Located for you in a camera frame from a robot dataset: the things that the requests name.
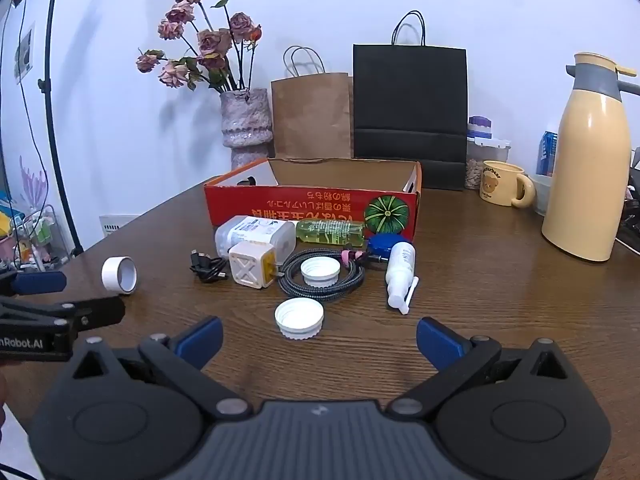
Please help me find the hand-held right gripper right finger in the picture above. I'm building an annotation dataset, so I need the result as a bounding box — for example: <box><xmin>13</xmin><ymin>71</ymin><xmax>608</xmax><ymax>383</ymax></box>
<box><xmin>387</xmin><ymin>316</ymin><xmax>576</xmax><ymax>422</ymax></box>

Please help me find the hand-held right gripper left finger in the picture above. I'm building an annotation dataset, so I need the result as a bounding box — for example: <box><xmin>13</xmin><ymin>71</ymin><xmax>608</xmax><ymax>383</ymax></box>
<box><xmin>65</xmin><ymin>316</ymin><xmax>252</xmax><ymax>422</ymax></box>

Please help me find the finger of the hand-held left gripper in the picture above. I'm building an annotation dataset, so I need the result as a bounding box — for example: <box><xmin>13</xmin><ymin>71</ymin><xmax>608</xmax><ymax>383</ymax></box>
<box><xmin>0</xmin><ymin>270</ymin><xmax>67</xmax><ymax>295</ymax></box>
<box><xmin>0</xmin><ymin>296</ymin><xmax>126</xmax><ymax>342</ymax></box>

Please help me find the white charger adapter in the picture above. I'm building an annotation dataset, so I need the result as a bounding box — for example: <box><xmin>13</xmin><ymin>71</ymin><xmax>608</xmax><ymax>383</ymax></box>
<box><xmin>227</xmin><ymin>241</ymin><xmax>278</xmax><ymax>290</ymax></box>

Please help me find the white spray bottle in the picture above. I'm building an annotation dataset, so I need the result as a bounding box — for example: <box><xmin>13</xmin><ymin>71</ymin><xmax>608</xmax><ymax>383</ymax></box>
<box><xmin>386</xmin><ymin>241</ymin><xmax>420</xmax><ymax>316</ymax></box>

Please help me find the braided cable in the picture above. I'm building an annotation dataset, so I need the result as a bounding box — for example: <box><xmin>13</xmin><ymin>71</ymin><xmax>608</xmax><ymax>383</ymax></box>
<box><xmin>277</xmin><ymin>245</ymin><xmax>381</xmax><ymax>303</ymax></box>

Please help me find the red cardboard box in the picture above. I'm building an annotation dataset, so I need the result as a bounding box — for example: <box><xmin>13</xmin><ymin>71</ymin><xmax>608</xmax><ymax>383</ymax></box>
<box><xmin>204</xmin><ymin>157</ymin><xmax>422</xmax><ymax>242</ymax></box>

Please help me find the white tape roll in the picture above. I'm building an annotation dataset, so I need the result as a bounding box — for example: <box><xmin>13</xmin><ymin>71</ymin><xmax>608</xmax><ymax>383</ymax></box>
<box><xmin>101</xmin><ymin>256</ymin><xmax>138</xmax><ymax>294</ymax></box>

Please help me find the white screw cap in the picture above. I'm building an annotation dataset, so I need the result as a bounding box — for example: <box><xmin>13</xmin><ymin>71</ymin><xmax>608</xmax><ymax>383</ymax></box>
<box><xmin>274</xmin><ymin>297</ymin><xmax>325</xmax><ymax>339</ymax></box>
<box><xmin>300</xmin><ymin>258</ymin><xmax>342</xmax><ymax>288</ymax></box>

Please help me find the green liquid bottle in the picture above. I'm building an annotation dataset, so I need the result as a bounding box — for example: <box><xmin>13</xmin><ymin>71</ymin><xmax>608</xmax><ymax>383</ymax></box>
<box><xmin>295</xmin><ymin>220</ymin><xmax>366</xmax><ymax>245</ymax></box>

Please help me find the yellow bear mug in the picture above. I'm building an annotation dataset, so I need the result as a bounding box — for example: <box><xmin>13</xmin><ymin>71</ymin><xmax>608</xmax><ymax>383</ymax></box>
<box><xmin>479</xmin><ymin>161</ymin><xmax>537</xmax><ymax>208</ymax></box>

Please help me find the glass bowl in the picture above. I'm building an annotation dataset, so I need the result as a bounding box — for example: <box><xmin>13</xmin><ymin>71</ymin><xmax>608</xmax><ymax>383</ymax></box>
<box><xmin>527</xmin><ymin>173</ymin><xmax>553</xmax><ymax>217</ymax></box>

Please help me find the black light stand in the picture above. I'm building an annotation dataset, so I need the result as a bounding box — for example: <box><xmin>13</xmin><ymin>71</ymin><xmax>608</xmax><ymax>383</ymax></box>
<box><xmin>0</xmin><ymin>0</ymin><xmax>86</xmax><ymax>261</ymax></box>

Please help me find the clear food container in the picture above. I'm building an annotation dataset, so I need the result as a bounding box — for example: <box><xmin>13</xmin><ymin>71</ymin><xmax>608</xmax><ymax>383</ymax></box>
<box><xmin>465</xmin><ymin>116</ymin><xmax>512</xmax><ymax>191</ymax></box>

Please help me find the blue drink can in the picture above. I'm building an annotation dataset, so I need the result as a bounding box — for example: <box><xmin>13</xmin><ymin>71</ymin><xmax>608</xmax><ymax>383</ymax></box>
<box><xmin>536</xmin><ymin>131</ymin><xmax>558</xmax><ymax>177</ymax></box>

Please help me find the yellow thermos jug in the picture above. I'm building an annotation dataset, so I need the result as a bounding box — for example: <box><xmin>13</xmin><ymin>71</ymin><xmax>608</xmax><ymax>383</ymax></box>
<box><xmin>541</xmin><ymin>52</ymin><xmax>640</xmax><ymax>262</ymax></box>

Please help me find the mottled pink ceramic vase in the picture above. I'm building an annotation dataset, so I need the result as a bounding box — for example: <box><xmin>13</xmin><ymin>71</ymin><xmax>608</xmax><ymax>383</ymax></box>
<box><xmin>220</xmin><ymin>88</ymin><xmax>275</xmax><ymax>171</ymax></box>

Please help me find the dark object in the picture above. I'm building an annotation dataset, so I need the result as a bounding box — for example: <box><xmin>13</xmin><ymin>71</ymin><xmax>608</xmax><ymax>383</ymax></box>
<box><xmin>612</xmin><ymin>147</ymin><xmax>640</xmax><ymax>256</ymax></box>

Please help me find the black paper bag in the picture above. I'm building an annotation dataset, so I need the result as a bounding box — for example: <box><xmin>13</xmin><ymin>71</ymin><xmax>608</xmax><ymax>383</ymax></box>
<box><xmin>352</xmin><ymin>10</ymin><xmax>468</xmax><ymax>192</ymax></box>

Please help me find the brown paper bag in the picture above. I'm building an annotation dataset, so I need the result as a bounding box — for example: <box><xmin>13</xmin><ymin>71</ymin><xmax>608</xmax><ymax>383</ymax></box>
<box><xmin>271</xmin><ymin>46</ymin><xmax>353</xmax><ymax>161</ymax></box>

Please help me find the dried pink rose bouquet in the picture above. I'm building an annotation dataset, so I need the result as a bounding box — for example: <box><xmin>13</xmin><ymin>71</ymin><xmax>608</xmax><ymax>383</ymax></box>
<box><xmin>136</xmin><ymin>0</ymin><xmax>263</xmax><ymax>93</ymax></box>

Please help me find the wire rack with toys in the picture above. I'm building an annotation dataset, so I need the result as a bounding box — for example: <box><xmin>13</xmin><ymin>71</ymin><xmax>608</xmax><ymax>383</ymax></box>
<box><xmin>0</xmin><ymin>180</ymin><xmax>71</xmax><ymax>271</ymax></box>

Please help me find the black usb cable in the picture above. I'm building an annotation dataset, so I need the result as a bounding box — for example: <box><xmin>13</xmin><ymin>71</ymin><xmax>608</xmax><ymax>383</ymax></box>
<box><xmin>189</xmin><ymin>249</ymin><xmax>232</xmax><ymax>283</ymax></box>

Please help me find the blue retractable cable reel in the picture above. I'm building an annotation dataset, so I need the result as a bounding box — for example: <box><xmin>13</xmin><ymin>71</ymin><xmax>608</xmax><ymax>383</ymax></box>
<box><xmin>366</xmin><ymin>233</ymin><xmax>401</xmax><ymax>263</ymax></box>

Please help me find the wall photo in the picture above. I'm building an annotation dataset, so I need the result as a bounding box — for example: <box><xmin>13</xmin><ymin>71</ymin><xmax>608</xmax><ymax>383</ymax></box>
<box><xmin>14</xmin><ymin>22</ymin><xmax>37</xmax><ymax>85</ymax></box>

